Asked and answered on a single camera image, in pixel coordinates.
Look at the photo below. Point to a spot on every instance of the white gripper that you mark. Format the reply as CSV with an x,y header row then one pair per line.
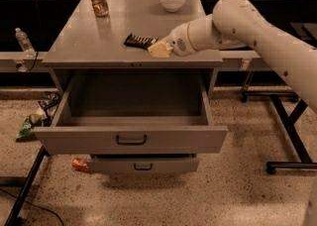
x,y
177,42

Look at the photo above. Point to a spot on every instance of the dark rxbar chocolate wrapper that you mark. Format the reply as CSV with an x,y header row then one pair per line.
x,y
139,42

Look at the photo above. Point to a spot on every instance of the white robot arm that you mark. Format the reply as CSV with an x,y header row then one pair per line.
x,y
238,22

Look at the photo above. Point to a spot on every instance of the grey metal drawer cabinet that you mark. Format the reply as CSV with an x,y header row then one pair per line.
x,y
90,42

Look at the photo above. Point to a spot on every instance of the open grey top drawer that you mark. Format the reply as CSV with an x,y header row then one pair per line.
x,y
133,112

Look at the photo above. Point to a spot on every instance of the grey lower drawer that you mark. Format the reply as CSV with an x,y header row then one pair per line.
x,y
144,163

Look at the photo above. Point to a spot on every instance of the orange soda can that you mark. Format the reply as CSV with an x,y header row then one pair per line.
x,y
100,8

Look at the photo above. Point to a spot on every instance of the dark snack packets pile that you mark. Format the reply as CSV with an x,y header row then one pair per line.
x,y
49,104

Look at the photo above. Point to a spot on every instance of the clear plastic water bottle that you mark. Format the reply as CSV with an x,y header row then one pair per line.
x,y
24,43

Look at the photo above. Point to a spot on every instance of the orange snack bag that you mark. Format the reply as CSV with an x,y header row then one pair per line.
x,y
80,164

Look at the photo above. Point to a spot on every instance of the green chip bag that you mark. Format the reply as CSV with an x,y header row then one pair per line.
x,y
27,130

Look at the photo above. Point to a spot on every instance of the black table leg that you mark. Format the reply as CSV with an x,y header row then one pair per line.
x,y
25,183

